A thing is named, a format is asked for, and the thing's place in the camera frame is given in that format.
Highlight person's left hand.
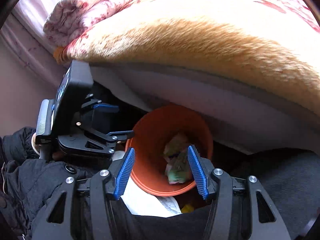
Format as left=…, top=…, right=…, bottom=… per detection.
left=31, top=133, right=65, bottom=161

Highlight crumpled white green packaging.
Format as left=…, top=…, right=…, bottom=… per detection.
left=163, top=133, right=193, bottom=185

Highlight floral plush bed blanket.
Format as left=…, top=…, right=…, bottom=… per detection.
left=54, top=0, right=319, bottom=114

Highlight white mattress side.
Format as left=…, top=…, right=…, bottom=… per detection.
left=91, top=63, right=319, bottom=153

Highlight phone on left gripper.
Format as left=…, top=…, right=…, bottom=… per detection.
left=52, top=60, right=93, bottom=135

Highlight orange trash bin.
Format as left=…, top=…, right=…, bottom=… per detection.
left=126, top=105, right=213, bottom=197

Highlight black jacket sleeve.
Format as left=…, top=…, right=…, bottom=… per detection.
left=1, top=127, right=97, bottom=239

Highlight rolled floral white quilt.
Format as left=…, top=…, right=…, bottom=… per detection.
left=43, top=0, right=131, bottom=53

